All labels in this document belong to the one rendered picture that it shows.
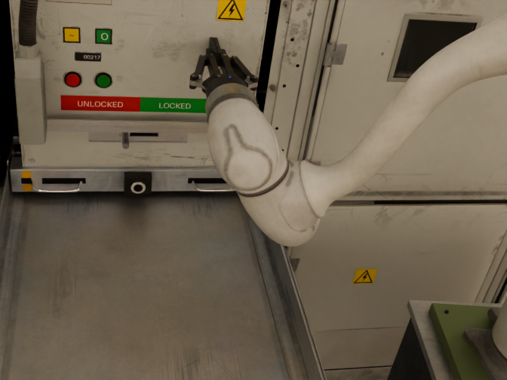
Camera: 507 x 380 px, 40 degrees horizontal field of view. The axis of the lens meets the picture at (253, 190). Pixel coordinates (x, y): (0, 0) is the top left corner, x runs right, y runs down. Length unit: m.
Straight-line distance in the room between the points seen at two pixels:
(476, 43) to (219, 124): 0.40
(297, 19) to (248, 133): 0.48
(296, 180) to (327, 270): 0.78
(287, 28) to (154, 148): 0.39
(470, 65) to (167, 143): 0.74
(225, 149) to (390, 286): 1.06
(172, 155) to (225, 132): 0.50
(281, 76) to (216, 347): 0.60
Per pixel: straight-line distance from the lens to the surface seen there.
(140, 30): 1.41
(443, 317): 1.58
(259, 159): 1.05
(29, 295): 1.39
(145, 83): 1.47
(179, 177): 1.59
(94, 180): 1.58
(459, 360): 1.51
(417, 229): 1.90
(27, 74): 1.34
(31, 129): 1.40
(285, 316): 1.37
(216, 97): 1.18
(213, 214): 1.58
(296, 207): 1.16
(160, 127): 1.47
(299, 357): 1.31
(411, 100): 1.08
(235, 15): 1.42
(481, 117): 1.75
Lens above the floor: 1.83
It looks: 36 degrees down
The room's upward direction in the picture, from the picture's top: 9 degrees clockwise
